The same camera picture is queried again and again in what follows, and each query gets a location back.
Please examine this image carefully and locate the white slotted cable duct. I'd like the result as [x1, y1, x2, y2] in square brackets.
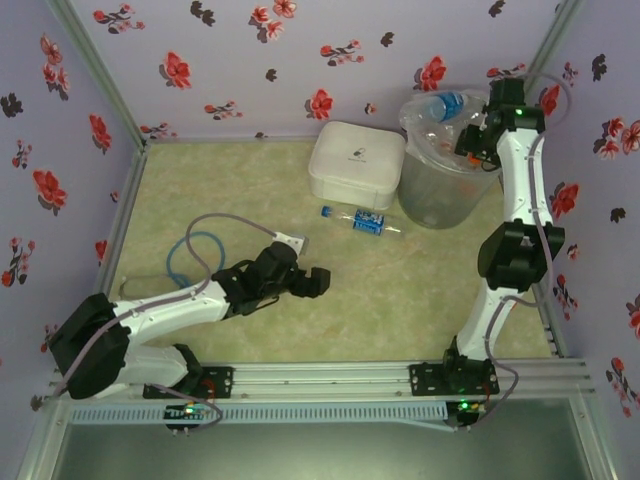
[67, 402, 449, 427]

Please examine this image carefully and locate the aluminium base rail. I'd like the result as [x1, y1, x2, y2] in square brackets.
[47, 358, 594, 401]

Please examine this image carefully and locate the aluminium side rail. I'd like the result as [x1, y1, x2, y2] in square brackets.
[74, 142, 150, 364]
[529, 279, 570, 359]

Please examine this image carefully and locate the grey base cable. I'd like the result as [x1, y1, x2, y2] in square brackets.
[149, 382, 224, 434]

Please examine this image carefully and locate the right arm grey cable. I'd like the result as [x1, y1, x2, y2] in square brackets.
[479, 73, 574, 432]

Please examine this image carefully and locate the clear bottle blue cap label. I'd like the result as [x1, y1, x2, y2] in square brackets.
[319, 203, 403, 236]

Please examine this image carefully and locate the left arm grey cable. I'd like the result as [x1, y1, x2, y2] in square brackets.
[52, 213, 281, 396]

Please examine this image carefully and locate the aluminium corner post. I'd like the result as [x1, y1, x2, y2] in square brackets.
[519, 0, 586, 89]
[47, 0, 150, 146]

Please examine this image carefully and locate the grey metal panel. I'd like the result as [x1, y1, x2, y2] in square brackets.
[19, 422, 621, 480]

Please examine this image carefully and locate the white square lidded box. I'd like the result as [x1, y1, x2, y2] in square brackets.
[307, 121, 406, 211]

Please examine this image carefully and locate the blue label bottle white cap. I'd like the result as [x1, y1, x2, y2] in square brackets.
[422, 91, 467, 125]

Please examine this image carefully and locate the translucent grey bin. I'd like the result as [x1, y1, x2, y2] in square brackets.
[398, 89, 504, 230]

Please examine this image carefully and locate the small circuit board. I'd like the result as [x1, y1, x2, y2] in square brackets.
[447, 397, 489, 429]
[163, 401, 212, 429]

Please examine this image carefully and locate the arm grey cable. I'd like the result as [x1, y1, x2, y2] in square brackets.
[52, 213, 281, 396]
[479, 73, 574, 432]

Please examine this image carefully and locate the blue ring hose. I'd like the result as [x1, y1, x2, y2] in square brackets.
[166, 230, 225, 291]

